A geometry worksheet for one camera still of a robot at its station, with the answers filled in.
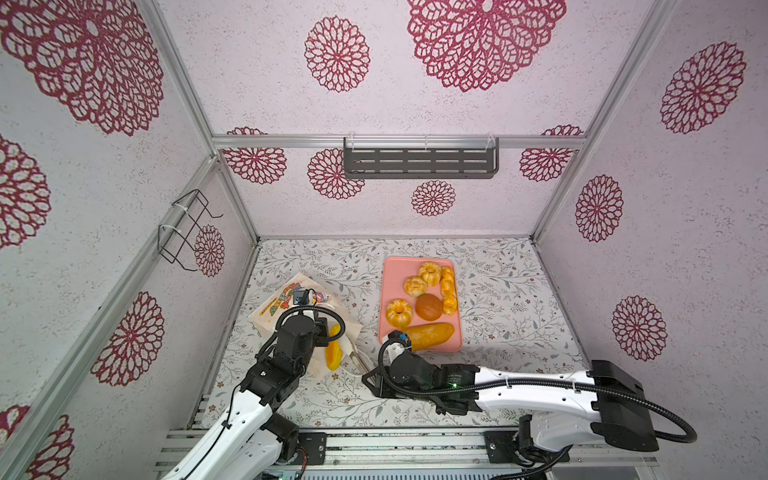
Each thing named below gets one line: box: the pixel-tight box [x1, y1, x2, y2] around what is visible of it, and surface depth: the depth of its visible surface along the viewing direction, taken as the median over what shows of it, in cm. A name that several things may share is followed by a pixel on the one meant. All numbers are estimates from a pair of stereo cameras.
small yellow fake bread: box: [326, 324, 343, 371], surface depth 84 cm
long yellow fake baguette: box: [405, 322, 455, 351], surface depth 91 cm
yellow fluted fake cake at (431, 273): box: [419, 261, 442, 287], surface depth 108 cm
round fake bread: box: [415, 293, 444, 321], surface depth 99 cm
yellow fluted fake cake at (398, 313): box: [385, 298, 413, 328], surface depth 97 cm
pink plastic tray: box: [379, 257, 462, 346], surface depth 103 cm
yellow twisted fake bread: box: [440, 266, 458, 316], surface depth 105 cm
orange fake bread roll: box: [403, 275, 427, 297], surface depth 104 cm
